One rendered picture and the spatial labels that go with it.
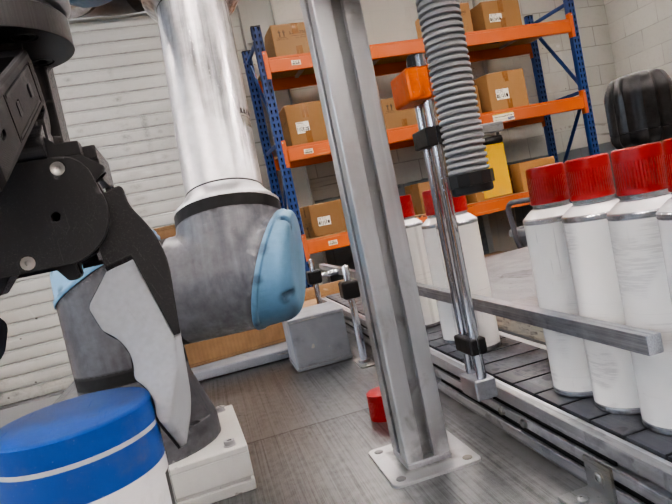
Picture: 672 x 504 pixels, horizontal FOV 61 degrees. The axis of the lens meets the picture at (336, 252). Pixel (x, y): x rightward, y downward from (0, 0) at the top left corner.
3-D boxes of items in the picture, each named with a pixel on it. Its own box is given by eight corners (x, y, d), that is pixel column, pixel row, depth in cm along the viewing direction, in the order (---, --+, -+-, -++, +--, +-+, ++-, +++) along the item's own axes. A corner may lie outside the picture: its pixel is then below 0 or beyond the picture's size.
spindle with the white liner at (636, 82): (728, 290, 73) (691, 58, 71) (671, 307, 71) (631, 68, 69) (672, 285, 82) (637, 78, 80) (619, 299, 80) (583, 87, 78)
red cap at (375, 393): (403, 410, 69) (397, 384, 69) (392, 422, 66) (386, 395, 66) (377, 410, 70) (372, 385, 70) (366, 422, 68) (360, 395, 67)
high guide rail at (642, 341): (663, 352, 37) (659, 332, 37) (648, 357, 37) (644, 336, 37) (324, 268, 142) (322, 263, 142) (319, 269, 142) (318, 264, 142)
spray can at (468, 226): (509, 345, 69) (478, 179, 68) (471, 356, 68) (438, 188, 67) (488, 338, 74) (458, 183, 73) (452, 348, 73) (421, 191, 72)
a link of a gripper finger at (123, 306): (225, 386, 33) (135, 249, 31) (236, 417, 27) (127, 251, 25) (177, 418, 32) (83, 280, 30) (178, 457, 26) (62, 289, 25)
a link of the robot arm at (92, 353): (103, 360, 68) (76, 250, 68) (211, 336, 67) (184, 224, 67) (48, 389, 56) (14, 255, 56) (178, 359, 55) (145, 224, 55)
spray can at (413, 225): (447, 323, 87) (422, 191, 85) (416, 331, 86) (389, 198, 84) (434, 318, 92) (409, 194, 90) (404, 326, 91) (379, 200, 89)
